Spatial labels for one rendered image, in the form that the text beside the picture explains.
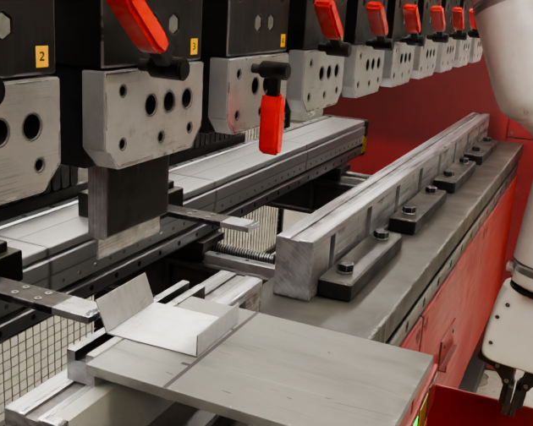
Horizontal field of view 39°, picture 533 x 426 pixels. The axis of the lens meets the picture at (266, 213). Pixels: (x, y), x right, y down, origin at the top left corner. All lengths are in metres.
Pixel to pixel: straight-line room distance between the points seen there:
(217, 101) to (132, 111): 0.16
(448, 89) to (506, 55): 1.86
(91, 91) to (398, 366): 0.36
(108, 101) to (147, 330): 0.24
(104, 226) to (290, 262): 0.51
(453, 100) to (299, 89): 1.87
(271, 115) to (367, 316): 0.43
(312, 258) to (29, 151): 0.66
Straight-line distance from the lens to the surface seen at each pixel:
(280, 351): 0.70
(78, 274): 1.07
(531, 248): 0.92
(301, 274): 1.13
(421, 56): 1.52
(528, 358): 0.98
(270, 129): 0.79
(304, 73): 0.93
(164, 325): 0.74
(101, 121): 0.58
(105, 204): 0.66
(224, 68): 0.75
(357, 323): 1.08
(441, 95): 2.78
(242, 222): 1.06
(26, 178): 0.52
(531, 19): 0.92
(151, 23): 0.56
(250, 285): 0.93
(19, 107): 0.51
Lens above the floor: 1.31
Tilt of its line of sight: 16 degrees down
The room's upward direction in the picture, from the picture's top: 4 degrees clockwise
